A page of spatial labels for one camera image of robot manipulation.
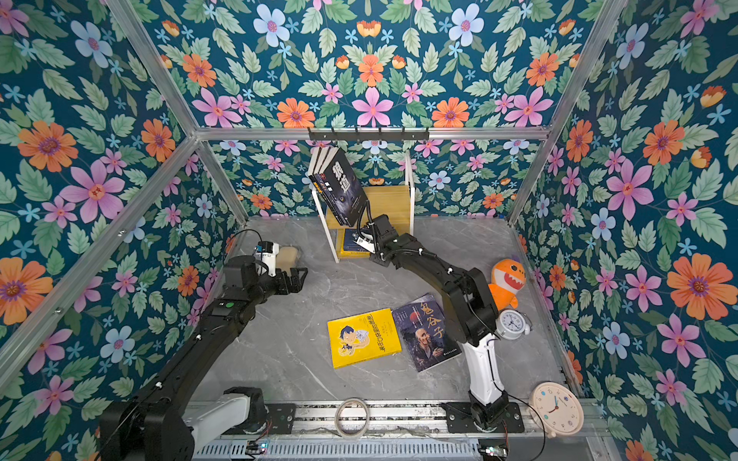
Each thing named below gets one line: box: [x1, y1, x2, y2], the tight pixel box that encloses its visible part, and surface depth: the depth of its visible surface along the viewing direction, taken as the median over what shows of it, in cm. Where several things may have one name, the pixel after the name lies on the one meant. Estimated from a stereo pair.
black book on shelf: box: [319, 146, 358, 228], surface depth 86 cm
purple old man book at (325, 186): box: [314, 145, 353, 227], surface depth 83 cm
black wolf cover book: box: [319, 146, 369, 228], surface depth 86 cm
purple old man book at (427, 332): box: [392, 293, 463, 373], surface depth 88 cm
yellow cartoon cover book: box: [326, 307, 403, 370], surface depth 88 cm
